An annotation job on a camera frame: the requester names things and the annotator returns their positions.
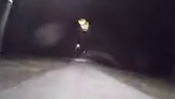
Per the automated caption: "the street lamp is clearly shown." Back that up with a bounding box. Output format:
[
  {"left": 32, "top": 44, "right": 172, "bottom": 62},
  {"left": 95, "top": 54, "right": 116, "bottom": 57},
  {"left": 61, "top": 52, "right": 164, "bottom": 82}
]
[
  {"left": 0, "top": 0, "right": 77, "bottom": 92},
  {"left": 71, "top": 17, "right": 92, "bottom": 61}
]

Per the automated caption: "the grey paved path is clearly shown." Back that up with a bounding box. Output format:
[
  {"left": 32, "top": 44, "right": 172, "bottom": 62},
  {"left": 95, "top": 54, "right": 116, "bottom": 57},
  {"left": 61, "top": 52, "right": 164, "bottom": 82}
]
[{"left": 0, "top": 45, "right": 175, "bottom": 99}]

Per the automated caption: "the grass verge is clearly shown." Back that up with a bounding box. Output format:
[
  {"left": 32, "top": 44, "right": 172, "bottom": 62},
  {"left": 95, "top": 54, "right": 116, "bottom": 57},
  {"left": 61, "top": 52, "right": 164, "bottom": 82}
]
[
  {"left": 94, "top": 65, "right": 175, "bottom": 99},
  {"left": 0, "top": 49, "right": 74, "bottom": 99}
]

